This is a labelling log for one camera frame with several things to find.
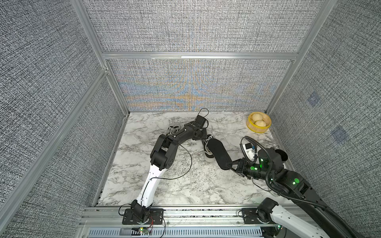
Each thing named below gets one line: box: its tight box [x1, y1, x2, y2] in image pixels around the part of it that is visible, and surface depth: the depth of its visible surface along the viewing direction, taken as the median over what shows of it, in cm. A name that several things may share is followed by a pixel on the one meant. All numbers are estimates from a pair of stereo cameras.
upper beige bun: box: [251, 112, 263, 123], surface depth 113 cm
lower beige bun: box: [254, 119, 267, 127], surface depth 106 cm
